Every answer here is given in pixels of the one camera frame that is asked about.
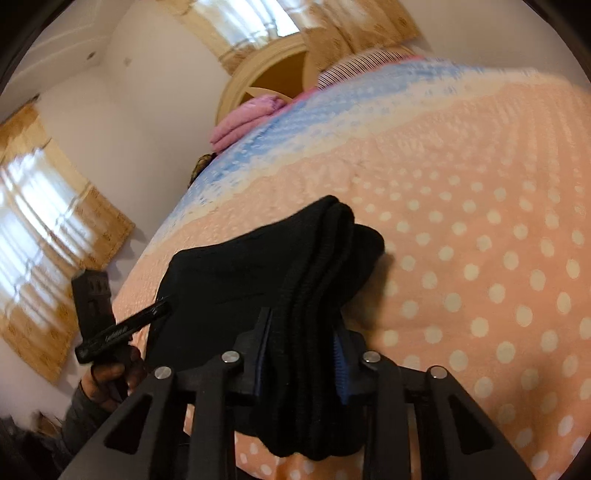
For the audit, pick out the black pants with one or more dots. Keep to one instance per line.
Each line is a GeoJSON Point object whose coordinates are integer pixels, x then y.
{"type": "Point", "coordinates": [231, 277]}

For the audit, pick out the brown patterned object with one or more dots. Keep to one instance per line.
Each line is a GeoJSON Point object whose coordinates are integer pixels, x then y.
{"type": "Point", "coordinates": [199, 170]}

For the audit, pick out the beige patterned curtain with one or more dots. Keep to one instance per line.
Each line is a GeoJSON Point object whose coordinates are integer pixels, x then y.
{"type": "Point", "coordinates": [106, 221]}
{"type": "Point", "coordinates": [369, 27]}

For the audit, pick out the peach and blue dotted blanket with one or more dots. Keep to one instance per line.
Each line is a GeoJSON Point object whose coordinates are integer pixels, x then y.
{"type": "Point", "coordinates": [461, 184]}

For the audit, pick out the window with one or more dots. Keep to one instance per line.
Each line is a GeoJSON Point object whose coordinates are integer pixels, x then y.
{"type": "Point", "coordinates": [32, 230]}
{"type": "Point", "coordinates": [249, 18]}

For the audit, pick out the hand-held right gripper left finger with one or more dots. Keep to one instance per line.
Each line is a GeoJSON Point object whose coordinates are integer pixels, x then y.
{"type": "Point", "coordinates": [256, 364]}

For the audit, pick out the pink folded blanket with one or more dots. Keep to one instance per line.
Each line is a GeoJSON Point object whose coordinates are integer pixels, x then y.
{"type": "Point", "coordinates": [244, 120]}

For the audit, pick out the person's left forearm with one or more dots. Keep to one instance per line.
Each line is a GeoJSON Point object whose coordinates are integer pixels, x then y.
{"type": "Point", "coordinates": [87, 424]}

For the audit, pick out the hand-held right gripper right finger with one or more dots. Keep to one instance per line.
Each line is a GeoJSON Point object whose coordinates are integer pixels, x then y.
{"type": "Point", "coordinates": [340, 364]}

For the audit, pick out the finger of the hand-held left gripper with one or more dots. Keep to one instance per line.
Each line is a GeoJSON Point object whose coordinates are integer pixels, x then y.
{"type": "Point", "coordinates": [124, 330]}

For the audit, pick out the person's left hand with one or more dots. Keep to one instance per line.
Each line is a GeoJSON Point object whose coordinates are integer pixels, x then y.
{"type": "Point", "coordinates": [108, 374]}

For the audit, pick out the person's dark clothing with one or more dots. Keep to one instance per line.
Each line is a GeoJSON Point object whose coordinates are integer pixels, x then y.
{"type": "Point", "coordinates": [23, 452]}

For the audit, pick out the cream wooden headboard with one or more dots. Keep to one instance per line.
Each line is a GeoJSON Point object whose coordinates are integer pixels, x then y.
{"type": "Point", "coordinates": [240, 78]}

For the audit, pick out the striped pillow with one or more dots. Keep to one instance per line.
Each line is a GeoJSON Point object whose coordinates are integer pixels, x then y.
{"type": "Point", "coordinates": [364, 62]}

